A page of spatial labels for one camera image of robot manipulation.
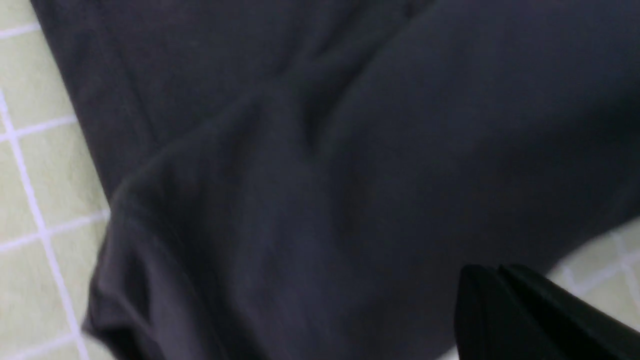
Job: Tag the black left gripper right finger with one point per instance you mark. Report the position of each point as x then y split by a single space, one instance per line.
580 331

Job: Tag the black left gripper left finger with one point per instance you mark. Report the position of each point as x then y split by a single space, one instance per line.
491 324

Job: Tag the dark gray long-sleeve shirt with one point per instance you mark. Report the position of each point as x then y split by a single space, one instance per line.
304 179

